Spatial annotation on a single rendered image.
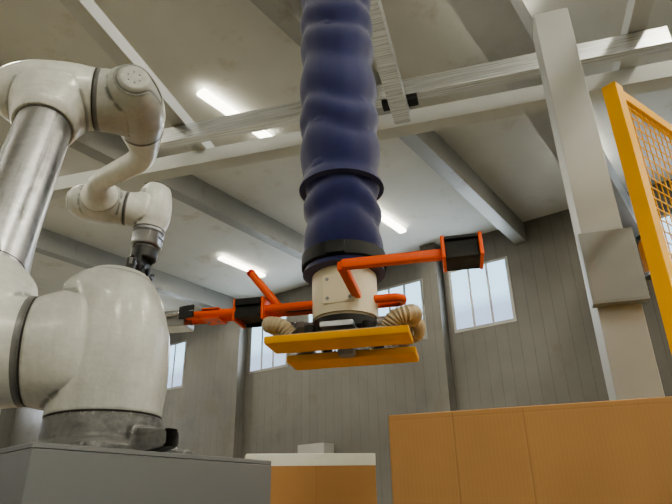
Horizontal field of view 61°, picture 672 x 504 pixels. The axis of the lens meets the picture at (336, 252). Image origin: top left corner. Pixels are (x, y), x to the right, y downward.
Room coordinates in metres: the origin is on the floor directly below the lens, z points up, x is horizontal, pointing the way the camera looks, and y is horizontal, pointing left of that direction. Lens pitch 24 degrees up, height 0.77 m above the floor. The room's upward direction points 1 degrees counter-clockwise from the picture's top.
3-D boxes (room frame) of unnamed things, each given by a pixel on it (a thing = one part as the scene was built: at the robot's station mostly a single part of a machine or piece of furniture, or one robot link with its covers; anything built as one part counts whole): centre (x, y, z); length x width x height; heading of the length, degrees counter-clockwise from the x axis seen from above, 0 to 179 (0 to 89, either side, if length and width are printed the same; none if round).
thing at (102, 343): (0.81, 0.34, 1.00); 0.18 x 0.16 x 0.22; 104
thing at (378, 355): (1.51, -0.04, 1.16); 0.34 x 0.10 x 0.05; 79
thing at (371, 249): (1.41, -0.02, 1.38); 0.23 x 0.23 x 0.04
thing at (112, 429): (0.80, 0.30, 0.87); 0.22 x 0.18 x 0.06; 61
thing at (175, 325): (1.51, 0.44, 1.25); 0.07 x 0.07 x 0.04; 79
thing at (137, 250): (1.53, 0.56, 1.44); 0.08 x 0.07 x 0.09; 174
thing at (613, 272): (2.08, -1.07, 1.62); 0.20 x 0.05 x 0.30; 75
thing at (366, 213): (1.41, -0.02, 1.86); 0.22 x 0.22 x 1.04
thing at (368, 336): (1.32, 0.00, 1.16); 0.34 x 0.10 x 0.05; 79
